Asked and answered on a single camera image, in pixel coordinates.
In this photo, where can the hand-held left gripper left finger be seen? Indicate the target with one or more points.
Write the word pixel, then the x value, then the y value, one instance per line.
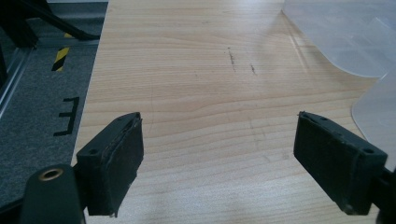
pixel 115 161

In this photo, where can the translucent plastic sheet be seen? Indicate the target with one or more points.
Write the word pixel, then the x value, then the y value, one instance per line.
pixel 345 31
pixel 378 118

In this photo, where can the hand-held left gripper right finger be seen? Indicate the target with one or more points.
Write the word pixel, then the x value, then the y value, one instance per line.
pixel 336 161

